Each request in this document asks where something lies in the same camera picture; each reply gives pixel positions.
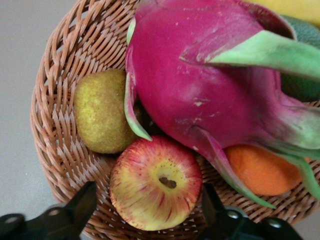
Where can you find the magenta dragon fruit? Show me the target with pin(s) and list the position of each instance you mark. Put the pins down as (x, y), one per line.
(200, 75)

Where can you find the red yellow apple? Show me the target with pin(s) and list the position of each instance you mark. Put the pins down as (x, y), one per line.
(150, 195)

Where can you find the orange fruit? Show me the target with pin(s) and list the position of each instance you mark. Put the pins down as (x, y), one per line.
(262, 172)

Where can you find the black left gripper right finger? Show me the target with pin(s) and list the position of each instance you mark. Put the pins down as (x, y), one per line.
(220, 222)

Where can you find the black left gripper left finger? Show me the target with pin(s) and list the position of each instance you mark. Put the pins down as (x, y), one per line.
(72, 215)

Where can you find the brown wicker basket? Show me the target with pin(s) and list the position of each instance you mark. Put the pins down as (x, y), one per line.
(62, 75)

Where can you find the green avocado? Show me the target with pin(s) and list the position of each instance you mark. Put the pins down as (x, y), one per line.
(300, 87)

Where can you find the yellow banana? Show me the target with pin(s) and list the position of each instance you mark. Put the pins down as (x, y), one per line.
(295, 10)

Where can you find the brown fuzzy kiwi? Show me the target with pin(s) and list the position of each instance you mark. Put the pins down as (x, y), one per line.
(100, 112)

